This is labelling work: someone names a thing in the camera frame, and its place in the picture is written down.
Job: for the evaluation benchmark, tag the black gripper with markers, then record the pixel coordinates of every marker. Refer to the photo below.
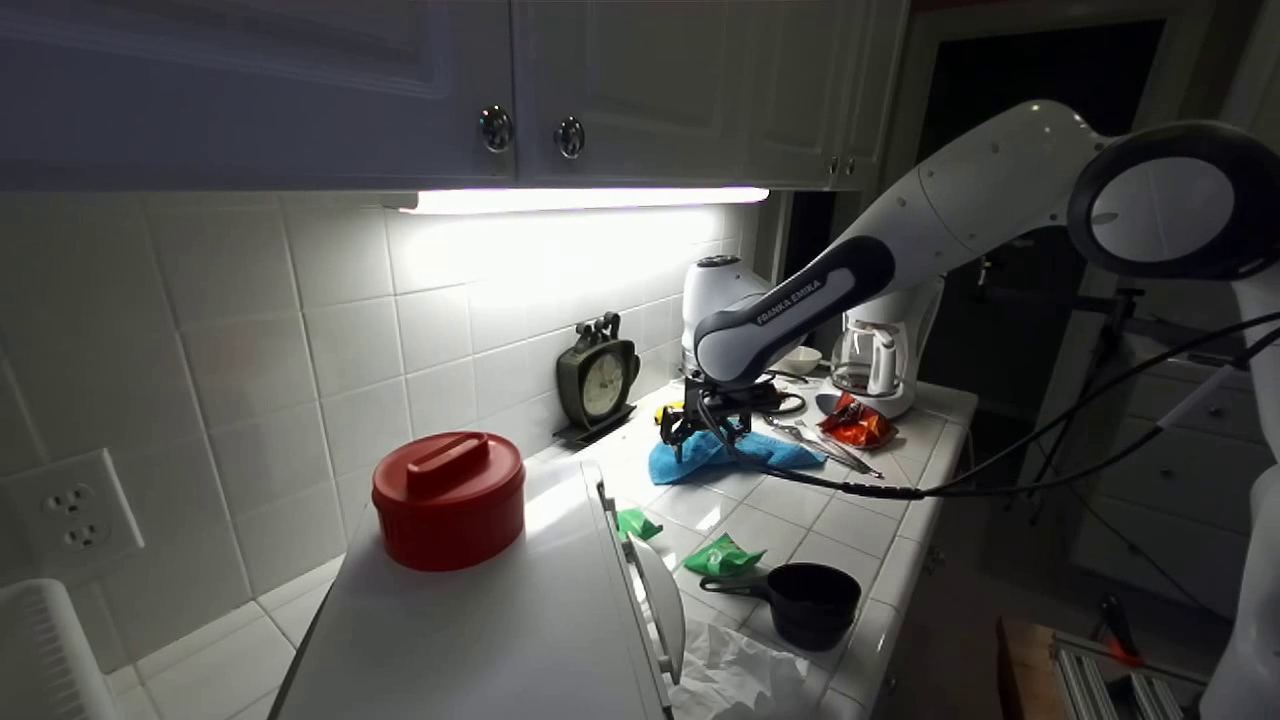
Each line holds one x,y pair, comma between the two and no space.
715,397

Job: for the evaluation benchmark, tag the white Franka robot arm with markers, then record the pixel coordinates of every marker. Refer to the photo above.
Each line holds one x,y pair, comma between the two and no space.
962,214

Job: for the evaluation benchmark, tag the white upper cabinet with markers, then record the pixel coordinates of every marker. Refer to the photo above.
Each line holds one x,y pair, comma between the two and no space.
334,82

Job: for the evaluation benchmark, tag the white dish rack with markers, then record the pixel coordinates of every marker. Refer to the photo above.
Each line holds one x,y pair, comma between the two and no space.
43,662

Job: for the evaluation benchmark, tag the black measuring cup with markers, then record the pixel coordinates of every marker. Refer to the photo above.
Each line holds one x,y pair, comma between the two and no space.
809,604

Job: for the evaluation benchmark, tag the yellow banana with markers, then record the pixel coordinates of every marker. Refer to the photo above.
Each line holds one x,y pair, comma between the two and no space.
665,415

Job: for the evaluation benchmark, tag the dark cup-shaped table clock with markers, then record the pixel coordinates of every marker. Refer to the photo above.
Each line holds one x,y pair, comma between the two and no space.
596,382

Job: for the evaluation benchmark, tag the crinkled clear plastic bag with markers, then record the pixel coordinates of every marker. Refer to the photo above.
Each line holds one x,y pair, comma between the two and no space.
744,675

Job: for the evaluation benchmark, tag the white wall outlet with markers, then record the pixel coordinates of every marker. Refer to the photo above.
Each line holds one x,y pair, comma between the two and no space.
76,514

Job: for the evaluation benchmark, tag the red lidded canister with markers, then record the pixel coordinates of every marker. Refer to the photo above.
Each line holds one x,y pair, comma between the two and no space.
444,502

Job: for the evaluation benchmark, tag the white stand mixer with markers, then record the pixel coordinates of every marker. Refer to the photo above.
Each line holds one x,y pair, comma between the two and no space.
721,300

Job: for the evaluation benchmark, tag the wooden board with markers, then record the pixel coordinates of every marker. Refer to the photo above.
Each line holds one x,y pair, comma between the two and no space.
1030,675

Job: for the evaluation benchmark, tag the green snack packet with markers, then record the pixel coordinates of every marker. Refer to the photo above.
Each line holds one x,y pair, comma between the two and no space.
640,526
721,559

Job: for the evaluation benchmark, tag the red chip bag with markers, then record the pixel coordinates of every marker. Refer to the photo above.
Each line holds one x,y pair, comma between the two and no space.
853,426

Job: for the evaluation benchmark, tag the round metal cabinet knob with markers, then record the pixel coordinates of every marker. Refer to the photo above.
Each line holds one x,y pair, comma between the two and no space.
571,137
499,128

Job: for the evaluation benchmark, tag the blue terry towel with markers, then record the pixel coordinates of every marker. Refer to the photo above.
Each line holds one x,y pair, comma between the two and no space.
744,458

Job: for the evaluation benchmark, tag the under-cabinet light bar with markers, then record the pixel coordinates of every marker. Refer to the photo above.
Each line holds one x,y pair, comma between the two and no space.
585,200

